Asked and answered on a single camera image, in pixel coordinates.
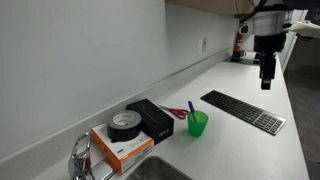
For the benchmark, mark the black flat keyboard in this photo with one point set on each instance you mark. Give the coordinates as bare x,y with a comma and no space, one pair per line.
245,111

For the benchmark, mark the black rectangular box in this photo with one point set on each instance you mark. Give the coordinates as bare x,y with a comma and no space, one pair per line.
156,120

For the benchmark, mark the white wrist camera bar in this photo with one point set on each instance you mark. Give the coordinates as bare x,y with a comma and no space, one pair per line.
305,28

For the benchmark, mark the red fire extinguisher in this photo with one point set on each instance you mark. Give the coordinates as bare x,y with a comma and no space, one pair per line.
238,41

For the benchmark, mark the green plastic cup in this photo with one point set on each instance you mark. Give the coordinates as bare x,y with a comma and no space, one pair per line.
197,126

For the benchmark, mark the black duct tape roll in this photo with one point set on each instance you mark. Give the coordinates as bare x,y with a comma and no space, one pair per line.
124,130

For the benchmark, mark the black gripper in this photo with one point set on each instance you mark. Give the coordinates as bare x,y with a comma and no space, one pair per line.
269,42

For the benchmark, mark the beige wall plate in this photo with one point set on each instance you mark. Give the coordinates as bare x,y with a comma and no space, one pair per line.
204,44

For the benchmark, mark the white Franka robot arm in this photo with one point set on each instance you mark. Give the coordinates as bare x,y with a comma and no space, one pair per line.
266,22

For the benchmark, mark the black flat tray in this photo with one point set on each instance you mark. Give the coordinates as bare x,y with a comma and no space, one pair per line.
243,61

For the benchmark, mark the orange and white box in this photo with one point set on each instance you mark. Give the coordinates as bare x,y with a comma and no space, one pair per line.
128,155

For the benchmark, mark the blue capped pen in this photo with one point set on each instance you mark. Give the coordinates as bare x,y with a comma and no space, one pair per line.
191,108

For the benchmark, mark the stainless steel sink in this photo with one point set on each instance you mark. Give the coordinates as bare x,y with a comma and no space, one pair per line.
156,170

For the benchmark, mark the chrome sink faucet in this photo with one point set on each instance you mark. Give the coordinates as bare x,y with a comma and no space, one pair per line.
80,160

